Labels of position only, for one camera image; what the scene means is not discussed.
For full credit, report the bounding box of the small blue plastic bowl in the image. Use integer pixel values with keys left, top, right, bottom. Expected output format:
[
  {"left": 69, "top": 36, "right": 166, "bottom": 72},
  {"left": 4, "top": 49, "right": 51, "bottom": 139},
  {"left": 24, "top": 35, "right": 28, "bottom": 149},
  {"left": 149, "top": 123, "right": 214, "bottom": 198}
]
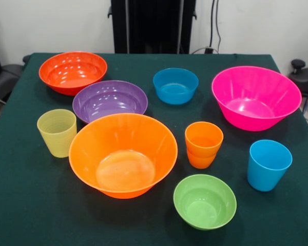
[{"left": 152, "top": 67, "right": 200, "bottom": 106}]

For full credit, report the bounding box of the red plastic bowl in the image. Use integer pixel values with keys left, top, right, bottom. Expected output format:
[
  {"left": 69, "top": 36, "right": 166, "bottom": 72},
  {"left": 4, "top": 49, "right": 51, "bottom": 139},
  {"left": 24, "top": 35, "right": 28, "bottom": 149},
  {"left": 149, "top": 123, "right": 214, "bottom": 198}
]
[{"left": 38, "top": 51, "right": 108, "bottom": 96}]

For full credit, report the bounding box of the blue plastic cup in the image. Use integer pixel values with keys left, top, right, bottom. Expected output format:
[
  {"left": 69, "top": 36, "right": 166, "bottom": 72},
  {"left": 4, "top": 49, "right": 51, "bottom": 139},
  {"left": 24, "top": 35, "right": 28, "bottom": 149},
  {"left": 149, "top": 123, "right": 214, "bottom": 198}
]
[{"left": 247, "top": 139, "right": 293, "bottom": 192}]

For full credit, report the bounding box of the pale yellow-green plastic cup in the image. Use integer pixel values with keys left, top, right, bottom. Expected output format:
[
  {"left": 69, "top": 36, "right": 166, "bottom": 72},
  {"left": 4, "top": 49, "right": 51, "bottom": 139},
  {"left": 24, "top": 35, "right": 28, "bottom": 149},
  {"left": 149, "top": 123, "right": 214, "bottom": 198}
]
[{"left": 36, "top": 109, "right": 78, "bottom": 158}]

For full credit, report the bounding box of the dark green table cloth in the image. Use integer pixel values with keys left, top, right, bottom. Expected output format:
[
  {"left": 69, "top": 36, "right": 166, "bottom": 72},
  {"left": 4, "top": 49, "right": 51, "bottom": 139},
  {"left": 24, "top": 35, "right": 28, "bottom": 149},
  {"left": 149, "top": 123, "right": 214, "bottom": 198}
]
[{"left": 0, "top": 52, "right": 308, "bottom": 246}]

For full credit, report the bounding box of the purple plastic bowl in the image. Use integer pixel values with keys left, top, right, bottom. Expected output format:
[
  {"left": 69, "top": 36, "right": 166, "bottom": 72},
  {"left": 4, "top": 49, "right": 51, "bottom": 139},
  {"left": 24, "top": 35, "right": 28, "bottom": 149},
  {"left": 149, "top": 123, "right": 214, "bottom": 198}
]
[{"left": 72, "top": 80, "right": 148, "bottom": 124}]

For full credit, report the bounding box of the black wall cable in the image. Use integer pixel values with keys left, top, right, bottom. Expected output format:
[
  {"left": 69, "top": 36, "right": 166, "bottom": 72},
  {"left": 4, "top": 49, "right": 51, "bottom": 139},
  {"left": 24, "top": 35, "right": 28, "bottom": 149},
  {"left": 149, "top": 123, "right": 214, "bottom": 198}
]
[{"left": 205, "top": 0, "right": 221, "bottom": 54}]

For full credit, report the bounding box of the large pink plastic bowl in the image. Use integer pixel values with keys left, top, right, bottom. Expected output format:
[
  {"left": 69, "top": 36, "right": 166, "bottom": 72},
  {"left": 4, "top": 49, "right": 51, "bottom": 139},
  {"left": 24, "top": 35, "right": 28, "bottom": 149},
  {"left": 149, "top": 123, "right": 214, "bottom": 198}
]
[{"left": 211, "top": 66, "right": 303, "bottom": 132}]

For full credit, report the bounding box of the black office chair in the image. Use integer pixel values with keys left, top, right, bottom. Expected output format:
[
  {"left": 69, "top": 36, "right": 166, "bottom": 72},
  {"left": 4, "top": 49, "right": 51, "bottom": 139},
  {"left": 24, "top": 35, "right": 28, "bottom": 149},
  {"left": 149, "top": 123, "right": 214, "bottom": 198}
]
[
  {"left": 288, "top": 59, "right": 308, "bottom": 115},
  {"left": 0, "top": 33, "right": 24, "bottom": 103}
]

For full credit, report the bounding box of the large orange plastic bowl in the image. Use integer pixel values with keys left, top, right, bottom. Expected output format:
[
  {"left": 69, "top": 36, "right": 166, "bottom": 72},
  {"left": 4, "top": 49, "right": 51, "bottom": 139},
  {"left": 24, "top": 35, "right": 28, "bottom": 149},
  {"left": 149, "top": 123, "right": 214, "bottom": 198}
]
[{"left": 68, "top": 113, "right": 179, "bottom": 199}]

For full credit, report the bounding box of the orange plastic cup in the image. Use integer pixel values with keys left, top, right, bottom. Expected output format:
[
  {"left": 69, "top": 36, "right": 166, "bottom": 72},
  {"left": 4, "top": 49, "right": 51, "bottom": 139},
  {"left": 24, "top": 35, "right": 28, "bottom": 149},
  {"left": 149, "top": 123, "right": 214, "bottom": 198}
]
[
  {"left": 184, "top": 121, "right": 224, "bottom": 158},
  {"left": 186, "top": 148, "right": 219, "bottom": 170}
]

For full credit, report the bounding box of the small green plastic bowl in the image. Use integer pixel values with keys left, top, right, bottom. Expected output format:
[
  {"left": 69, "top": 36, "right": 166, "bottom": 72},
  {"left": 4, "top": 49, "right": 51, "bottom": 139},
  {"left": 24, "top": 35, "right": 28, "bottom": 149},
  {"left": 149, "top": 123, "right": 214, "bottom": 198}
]
[{"left": 172, "top": 174, "right": 238, "bottom": 231}]

